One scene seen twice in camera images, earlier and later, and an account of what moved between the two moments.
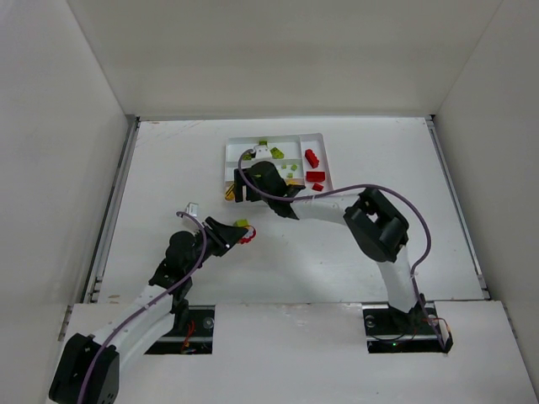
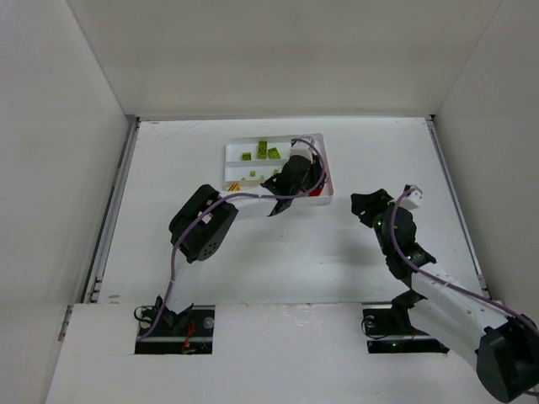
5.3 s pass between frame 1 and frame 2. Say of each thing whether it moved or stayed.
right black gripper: moved
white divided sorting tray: stayed
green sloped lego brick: stayed
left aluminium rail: stayed
